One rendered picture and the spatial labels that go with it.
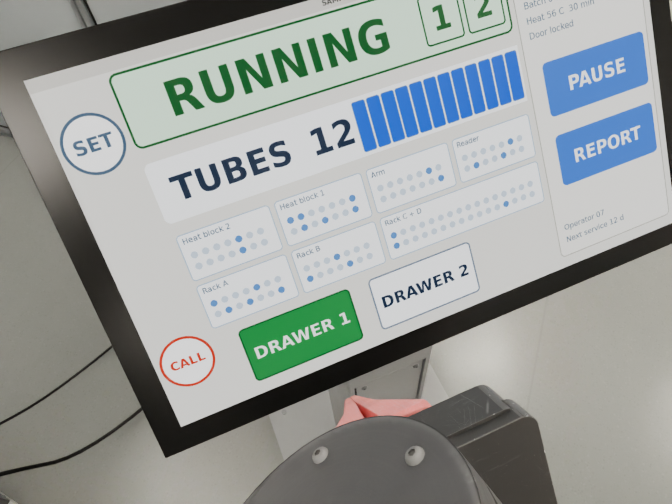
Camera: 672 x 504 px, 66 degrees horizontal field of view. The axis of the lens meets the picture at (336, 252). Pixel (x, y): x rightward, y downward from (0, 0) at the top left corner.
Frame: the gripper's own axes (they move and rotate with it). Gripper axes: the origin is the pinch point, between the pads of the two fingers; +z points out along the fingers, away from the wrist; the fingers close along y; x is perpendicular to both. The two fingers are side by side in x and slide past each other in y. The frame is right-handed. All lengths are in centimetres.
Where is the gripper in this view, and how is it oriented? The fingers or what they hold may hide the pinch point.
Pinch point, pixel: (357, 415)
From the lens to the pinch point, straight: 28.5
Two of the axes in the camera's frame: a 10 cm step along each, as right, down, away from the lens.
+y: -9.2, 3.6, -1.6
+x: 3.1, 9.1, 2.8
